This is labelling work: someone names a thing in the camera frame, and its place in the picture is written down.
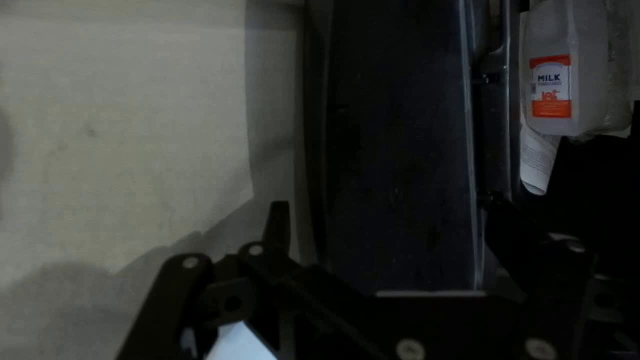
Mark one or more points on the white orange milk carton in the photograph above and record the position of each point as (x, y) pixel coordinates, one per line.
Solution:
(567, 40)

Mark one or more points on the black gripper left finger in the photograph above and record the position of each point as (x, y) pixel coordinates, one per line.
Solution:
(277, 226)

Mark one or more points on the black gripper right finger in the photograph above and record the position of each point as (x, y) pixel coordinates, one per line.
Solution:
(533, 266)

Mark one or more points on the black bin lid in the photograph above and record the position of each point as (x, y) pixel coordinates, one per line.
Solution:
(392, 146)

